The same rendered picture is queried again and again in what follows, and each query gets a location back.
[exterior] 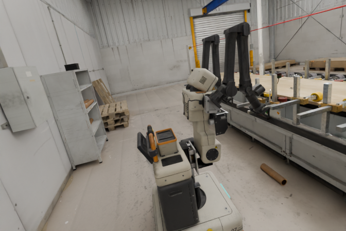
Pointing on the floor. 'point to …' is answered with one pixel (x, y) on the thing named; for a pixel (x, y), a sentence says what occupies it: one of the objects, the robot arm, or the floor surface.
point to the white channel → (257, 12)
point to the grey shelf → (76, 114)
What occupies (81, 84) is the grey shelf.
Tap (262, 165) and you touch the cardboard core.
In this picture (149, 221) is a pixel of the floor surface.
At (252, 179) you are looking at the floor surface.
